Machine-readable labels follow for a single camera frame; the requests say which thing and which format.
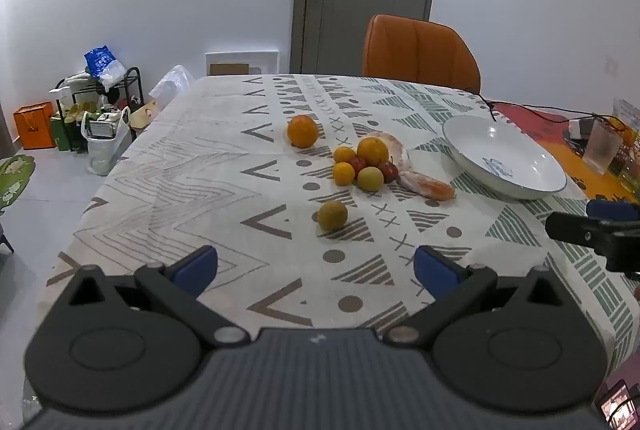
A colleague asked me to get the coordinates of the orange paper bag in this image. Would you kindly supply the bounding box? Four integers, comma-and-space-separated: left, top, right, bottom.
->
12, 101, 57, 150

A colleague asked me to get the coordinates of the clear plastic bag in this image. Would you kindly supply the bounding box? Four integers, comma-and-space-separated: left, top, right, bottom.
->
148, 65, 195, 104

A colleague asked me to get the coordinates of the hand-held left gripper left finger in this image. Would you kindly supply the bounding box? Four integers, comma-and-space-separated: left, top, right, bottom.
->
66, 245, 252, 349

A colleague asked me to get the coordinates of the patterned tablecloth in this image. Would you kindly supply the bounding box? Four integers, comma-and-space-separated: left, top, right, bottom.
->
46, 74, 625, 363

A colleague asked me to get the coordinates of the green box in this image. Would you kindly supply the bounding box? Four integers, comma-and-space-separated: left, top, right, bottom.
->
49, 114, 74, 152

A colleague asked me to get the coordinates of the orange chair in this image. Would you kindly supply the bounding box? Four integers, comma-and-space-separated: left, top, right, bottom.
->
362, 14, 482, 95

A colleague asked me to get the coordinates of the orange peeled pomelo segment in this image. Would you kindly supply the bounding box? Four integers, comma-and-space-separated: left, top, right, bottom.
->
397, 167, 457, 202

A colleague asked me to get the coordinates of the clear plastic cup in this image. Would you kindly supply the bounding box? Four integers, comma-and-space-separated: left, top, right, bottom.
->
582, 119, 624, 175

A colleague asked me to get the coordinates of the white power adapter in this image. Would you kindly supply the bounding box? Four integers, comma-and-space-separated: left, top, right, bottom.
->
568, 118, 596, 141

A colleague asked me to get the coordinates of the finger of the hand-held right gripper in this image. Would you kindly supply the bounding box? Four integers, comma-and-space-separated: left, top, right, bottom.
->
586, 199, 640, 223
545, 211, 609, 255

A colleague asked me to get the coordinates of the red and orange mat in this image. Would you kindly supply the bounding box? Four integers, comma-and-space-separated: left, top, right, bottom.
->
492, 102, 640, 204

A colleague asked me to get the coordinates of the green floor mat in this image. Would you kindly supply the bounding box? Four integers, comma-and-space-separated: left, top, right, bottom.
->
0, 153, 37, 216

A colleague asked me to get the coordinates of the white plastic bag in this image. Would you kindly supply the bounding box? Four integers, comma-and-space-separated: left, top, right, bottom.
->
80, 106, 132, 176

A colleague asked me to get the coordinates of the black cable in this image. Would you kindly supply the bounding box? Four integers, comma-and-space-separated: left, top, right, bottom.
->
462, 88, 617, 125

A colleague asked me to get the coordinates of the white picture frame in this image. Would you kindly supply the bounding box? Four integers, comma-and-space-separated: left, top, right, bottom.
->
204, 51, 280, 78

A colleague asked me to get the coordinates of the clear snack bag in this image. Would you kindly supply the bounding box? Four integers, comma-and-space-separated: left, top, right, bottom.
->
610, 97, 640, 137

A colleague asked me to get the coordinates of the yellow-green round fruit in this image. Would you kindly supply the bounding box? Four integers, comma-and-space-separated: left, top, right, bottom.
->
318, 201, 349, 232
357, 166, 385, 193

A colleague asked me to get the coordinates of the white plate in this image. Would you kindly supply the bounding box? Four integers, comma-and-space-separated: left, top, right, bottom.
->
442, 115, 568, 201

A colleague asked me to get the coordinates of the large orange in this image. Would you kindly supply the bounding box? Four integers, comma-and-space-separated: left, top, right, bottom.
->
356, 136, 390, 167
286, 115, 319, 148

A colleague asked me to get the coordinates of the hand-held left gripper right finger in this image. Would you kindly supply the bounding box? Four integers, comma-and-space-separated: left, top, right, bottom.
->
382, 245, 572, 347

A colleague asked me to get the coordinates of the black metal rack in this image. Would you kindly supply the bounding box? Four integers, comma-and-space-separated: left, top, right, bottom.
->
52, 67, 146, 154

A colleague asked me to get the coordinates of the blue and white bag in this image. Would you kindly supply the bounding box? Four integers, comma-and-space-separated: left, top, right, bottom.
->
83, 45, 127, 89

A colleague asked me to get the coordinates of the small lit screen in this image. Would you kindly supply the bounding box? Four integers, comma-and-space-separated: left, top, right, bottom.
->
597, 379, 640, 430

